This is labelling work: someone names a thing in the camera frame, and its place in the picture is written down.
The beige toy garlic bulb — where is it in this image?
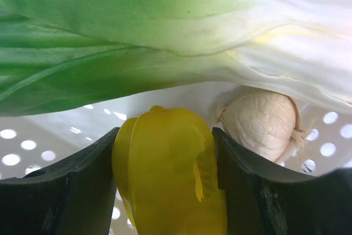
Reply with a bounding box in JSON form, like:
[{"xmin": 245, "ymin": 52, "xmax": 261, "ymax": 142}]
[{"xmin": 215, "ymin": 89, "xmax": 310, "ymax": 165}]

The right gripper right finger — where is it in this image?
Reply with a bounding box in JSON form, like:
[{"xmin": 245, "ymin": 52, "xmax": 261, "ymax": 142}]
[{"xmin": 212, "ymin": 127, "xmax": 351, "ymax": 235}]

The yellow toy star fruit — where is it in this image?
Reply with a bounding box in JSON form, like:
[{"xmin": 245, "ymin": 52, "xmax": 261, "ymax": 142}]
[{"xmin": 112, "ymin": 106, "xmax": 227, "ymax": 234}]

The white perforated plastic basket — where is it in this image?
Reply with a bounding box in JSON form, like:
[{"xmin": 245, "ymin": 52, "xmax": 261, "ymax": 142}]
[{"xmin": 1, "ymin": 82, "xmax": 351, "ymax": 234}]

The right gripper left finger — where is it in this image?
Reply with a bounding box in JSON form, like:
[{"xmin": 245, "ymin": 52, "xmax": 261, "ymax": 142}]
[{"xmin": 1, "ymin": 128, "xmax": 119, "ymax": 234}]

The green toy bok choy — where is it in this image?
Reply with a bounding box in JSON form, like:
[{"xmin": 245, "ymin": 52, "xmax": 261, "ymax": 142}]
[{"xmin": 1, "ymin": 0, "xmax": 351, "ymax": 117}]

